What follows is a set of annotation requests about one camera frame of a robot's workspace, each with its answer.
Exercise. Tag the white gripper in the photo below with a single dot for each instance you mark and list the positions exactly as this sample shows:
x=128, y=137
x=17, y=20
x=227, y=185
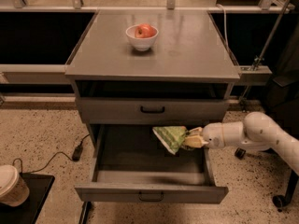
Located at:
x=212, y=135

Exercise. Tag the green jalapeno chip bag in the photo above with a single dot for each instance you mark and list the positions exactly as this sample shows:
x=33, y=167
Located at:
x=172, y=137

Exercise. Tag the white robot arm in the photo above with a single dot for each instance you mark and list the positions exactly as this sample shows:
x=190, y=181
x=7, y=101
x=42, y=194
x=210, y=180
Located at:
x=256, y=131

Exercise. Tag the grey drawer cabinet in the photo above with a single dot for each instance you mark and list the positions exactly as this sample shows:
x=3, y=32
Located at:
x=187, y=61

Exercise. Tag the open grey middle drawer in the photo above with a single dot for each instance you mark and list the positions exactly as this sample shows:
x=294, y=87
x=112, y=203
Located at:
x=131, y=165

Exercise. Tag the closed grey top drawer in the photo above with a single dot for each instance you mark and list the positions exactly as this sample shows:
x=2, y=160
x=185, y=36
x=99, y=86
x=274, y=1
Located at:
x=150, y=111

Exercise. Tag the white ceramic bowl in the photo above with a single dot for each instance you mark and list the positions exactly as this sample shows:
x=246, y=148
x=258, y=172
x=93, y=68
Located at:
x=140, y=44

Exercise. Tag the red apple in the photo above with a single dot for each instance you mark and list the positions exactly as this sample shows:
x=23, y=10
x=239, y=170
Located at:
x=144, y=31

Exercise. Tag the black side table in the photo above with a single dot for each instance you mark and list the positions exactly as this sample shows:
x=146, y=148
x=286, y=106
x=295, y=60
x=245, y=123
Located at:
x=28, y=212

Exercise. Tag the paper coffee cup with lid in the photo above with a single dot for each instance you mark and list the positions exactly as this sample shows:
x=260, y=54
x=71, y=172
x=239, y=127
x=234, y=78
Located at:
x=13, y=189

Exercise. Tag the black power adapter with cable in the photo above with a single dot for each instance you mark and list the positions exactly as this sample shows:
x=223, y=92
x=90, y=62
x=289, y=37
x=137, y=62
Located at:
x=75, y=156

